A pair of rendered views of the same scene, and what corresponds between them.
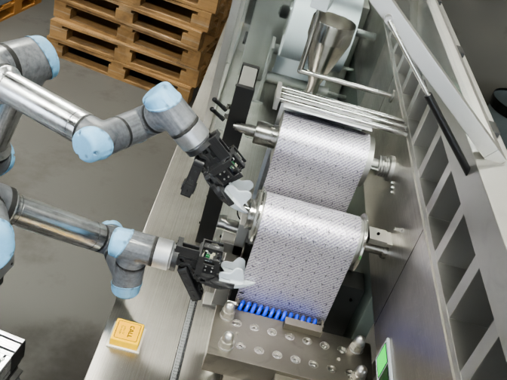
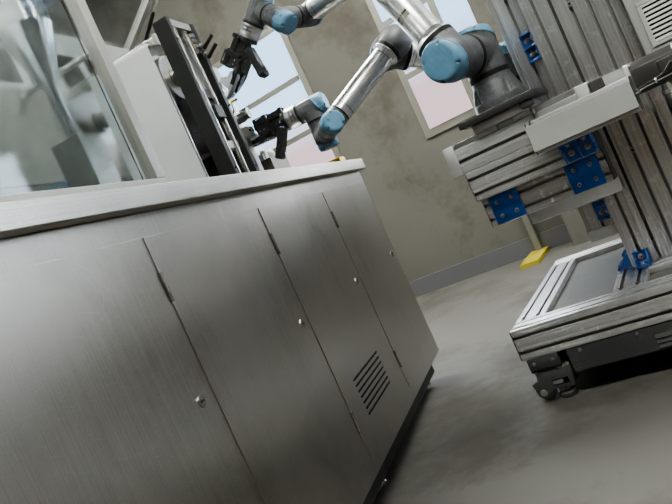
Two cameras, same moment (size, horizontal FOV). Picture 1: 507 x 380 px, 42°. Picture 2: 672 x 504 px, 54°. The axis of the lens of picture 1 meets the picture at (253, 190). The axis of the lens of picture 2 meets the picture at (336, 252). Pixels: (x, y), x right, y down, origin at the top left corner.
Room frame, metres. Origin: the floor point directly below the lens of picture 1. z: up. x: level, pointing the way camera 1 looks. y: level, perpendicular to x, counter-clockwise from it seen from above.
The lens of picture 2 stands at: (3.40, 1.05, 0.69)
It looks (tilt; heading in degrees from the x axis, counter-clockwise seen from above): 2 degrees down; 204
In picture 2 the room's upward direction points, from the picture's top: 24 degrees counter-clockwise
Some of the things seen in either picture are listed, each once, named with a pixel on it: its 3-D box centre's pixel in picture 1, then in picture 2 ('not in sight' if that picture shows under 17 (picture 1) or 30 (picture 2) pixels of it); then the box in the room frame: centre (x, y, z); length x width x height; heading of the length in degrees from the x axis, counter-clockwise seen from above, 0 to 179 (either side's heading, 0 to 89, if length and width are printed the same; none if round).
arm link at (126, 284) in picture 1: (126, 271); (324, 133); (1.23, 0.25, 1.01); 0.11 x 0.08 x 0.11; 36
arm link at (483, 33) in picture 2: not in sight; (477, 52); (1.41, 0.84, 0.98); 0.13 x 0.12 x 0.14; 155
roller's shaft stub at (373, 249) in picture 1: (372, 246); not in sight; (1.31, -0.32, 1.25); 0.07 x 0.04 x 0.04; 94
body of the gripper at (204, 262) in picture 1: (197, 260); (272, 125); (1.23, 0.08, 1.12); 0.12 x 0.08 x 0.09; 94
